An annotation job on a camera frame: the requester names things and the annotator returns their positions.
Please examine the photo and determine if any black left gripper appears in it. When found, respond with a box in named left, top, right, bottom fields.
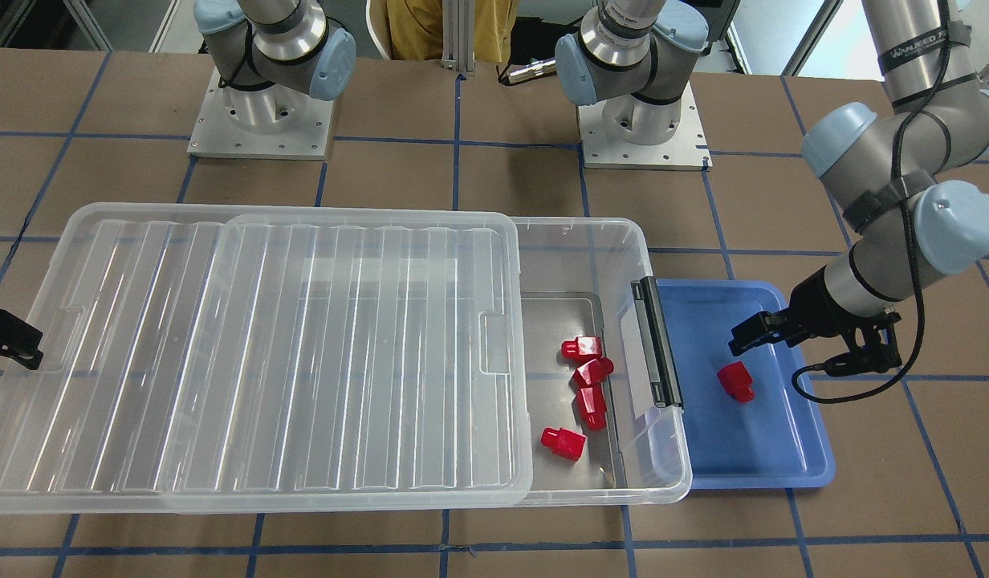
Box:
left=729, top=270, right=902, bottom=374

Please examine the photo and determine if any red block from tray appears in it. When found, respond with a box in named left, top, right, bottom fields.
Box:
left=716, top=361, right=755, bottom=404

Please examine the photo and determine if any clear plastic box lid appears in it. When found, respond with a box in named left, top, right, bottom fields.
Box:
left=0, top=202, right=534, bottom=515

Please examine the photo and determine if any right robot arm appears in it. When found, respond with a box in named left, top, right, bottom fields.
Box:
left=0, top=1, right=355, bottom=319

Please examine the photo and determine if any black box latch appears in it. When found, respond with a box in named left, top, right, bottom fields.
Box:
left=631, top=277, right=684, bottom=409

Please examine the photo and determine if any red block in box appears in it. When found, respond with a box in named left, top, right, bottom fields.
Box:
left=560, top=336, right=604, bottom=364
left=572, top=357, right=615, bottom=389
left=576, top=385, right=608, bottom=431
left=539, top=428, right=587, bottom=463

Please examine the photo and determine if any red block upper in box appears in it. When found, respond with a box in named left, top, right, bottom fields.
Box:
left=560, top=336, right=604, bottom=364

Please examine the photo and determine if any clear plastic storage box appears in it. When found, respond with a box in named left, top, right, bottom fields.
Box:
left=515, top=217, right=693, bottom=507

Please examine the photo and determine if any red block front in box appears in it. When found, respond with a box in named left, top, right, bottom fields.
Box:
left=539, top=428, right=587, bottom=463

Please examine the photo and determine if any blue plastic tray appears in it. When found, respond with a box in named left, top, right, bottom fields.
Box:
left=658, top=279, right=836, bottom=490

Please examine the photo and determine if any person in yellow shirt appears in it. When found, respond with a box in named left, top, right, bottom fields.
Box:
left=366, top=0, right=521, bottom=65

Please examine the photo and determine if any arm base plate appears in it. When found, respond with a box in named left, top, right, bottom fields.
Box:
left=187, top=70, right=334, bottom=161
left=576, top=84, right=714, bottom=171

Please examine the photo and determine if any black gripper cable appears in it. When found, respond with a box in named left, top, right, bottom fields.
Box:
left=791, top=24, right=977, bottom=403

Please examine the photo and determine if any aluminium frame post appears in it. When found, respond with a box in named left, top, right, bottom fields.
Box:
left=440, top=0, right=475, bottom=76

